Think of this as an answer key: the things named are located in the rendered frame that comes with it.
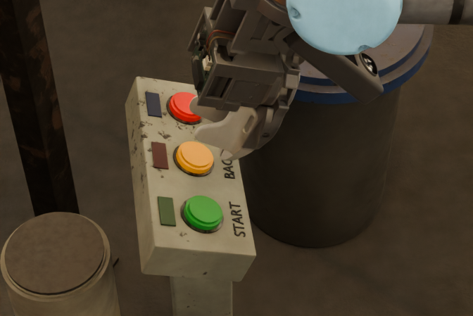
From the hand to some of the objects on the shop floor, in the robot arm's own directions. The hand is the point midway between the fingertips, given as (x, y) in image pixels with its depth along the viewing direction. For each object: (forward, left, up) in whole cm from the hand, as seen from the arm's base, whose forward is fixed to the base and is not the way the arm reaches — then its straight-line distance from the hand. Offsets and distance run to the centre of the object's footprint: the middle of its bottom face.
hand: (234, 148), depth 98 cm
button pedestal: (+4, -12, -69) cm, 70 cm away
